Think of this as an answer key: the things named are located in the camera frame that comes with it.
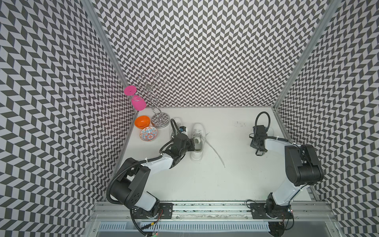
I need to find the white sneaker one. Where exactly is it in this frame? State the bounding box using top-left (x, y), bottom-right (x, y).
top-left (170, 117), bottom-right (183, 139)
top-left (190, 123), bottom-right (226, 167)

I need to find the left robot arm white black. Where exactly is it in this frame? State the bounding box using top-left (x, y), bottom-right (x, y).
top-left (106, 119), bottom-right (194, 216)

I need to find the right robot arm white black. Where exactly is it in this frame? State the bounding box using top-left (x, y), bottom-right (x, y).
top-left (249, 112), bottom-right (324, 219)

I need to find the patterned floral bowl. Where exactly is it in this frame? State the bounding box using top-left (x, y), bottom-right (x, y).
top-left (139, 126), bottom-right (158, 142)

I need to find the orange bowl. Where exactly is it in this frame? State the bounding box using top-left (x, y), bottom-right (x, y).
top-left (134, 116), bottom-right (151, 129)

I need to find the pink wine glass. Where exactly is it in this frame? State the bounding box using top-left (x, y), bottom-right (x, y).
top-left (124, 86), bottom-right (147, 111)

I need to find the silver wire glass rack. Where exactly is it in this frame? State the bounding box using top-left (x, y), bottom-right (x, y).
top-left (137, 73), bottom-right (170, 129)

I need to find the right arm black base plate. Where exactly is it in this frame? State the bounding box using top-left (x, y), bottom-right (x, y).
top-left (249, 202), bottom-right (293, 221)

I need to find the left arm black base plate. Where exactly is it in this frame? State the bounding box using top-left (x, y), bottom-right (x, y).
top-left (132, 203), bottom-right (173, 219)

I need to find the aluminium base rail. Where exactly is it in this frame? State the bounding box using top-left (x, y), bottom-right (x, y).
top-left (88, 200), bottom-right (338, 223)

